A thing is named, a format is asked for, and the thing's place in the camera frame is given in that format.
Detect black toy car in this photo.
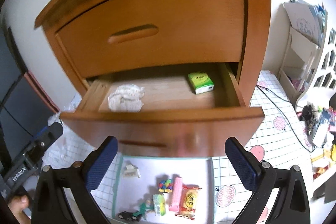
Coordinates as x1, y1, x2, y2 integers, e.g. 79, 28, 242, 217
117, 211, 142, 222

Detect white plastic clip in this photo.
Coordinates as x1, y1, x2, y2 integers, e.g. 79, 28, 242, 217
122, 164, 141, 178

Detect green toy figure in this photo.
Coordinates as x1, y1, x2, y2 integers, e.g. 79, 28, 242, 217
139, 199, 155, 220

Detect yellow red snack packet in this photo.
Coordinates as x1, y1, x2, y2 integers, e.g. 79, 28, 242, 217
175, 185, 202, 221

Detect green white tissue packet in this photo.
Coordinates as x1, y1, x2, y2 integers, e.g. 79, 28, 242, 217
153, 194, 166, 216

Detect pink hair roller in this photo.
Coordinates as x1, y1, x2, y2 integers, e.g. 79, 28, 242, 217
169, 177, 183, 213

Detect colourful puzzle cube toy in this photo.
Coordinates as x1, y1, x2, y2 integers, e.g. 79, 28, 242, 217
158, 178, 173, 193

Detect person's hand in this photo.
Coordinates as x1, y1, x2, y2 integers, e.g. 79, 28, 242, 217
8, 195, 31, 224

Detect dark monitor screen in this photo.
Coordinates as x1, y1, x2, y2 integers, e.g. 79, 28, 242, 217
1, 29, 55, 158

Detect clutter of small items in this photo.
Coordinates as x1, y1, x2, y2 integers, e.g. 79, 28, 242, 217
297, 105, 335, 180

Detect crumpled white cloth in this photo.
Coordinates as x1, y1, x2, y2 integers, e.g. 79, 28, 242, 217
108, 84, 145, 113

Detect white tray teal rim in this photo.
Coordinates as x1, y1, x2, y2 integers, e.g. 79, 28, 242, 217
112, 156, 214, 223

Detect open lower wooden drawer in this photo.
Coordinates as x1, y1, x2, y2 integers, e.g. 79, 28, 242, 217
60, 63, 265, 157

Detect wooden nightstand cabinet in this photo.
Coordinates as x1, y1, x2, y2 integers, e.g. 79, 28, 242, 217
34, 0, 277, 159

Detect green tissue pack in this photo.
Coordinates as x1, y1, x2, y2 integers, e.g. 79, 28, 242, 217
188, 72, 215, 94

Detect white shelf rack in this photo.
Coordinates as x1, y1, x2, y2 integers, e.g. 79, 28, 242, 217
277, 3, 321, 101

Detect upper wooden drawer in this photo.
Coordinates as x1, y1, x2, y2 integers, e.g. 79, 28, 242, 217
58, 0, 245, 79

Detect stack of papers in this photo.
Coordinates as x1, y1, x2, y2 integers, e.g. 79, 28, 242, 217
283, 0, 327, 47

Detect black cable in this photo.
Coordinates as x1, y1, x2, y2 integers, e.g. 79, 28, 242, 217
256, 84, 316, 154

